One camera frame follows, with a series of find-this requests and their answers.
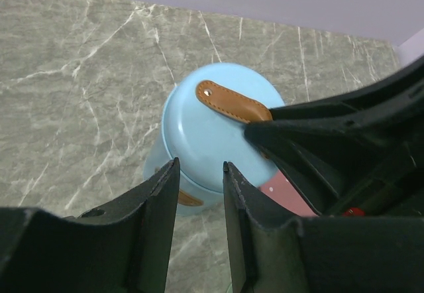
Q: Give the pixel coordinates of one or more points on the pink dotted plate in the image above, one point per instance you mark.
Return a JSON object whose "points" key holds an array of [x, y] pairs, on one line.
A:
{"points": [[282, 192]]}

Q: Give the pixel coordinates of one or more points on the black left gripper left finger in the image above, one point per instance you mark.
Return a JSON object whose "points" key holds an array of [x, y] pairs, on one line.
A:
{"points": [[120, 246]]}

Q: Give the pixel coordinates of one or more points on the blue round lid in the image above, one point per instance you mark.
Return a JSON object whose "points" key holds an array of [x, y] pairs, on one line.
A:
{"points": [[204, 139]]}

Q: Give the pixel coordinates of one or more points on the green cylindrical container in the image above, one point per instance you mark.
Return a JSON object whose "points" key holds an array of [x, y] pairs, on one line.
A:
{"points": [[229, 289]]}

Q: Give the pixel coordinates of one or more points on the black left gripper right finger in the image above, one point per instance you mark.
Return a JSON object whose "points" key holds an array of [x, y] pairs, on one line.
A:
{"points": [[274, 250]]}

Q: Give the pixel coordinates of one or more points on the blue cylindrical container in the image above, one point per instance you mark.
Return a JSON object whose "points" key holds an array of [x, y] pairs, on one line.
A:
{"points": [[192, 198]]}

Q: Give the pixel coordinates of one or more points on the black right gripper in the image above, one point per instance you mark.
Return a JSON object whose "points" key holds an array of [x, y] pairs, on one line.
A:
{"points": [[338, 159]]}

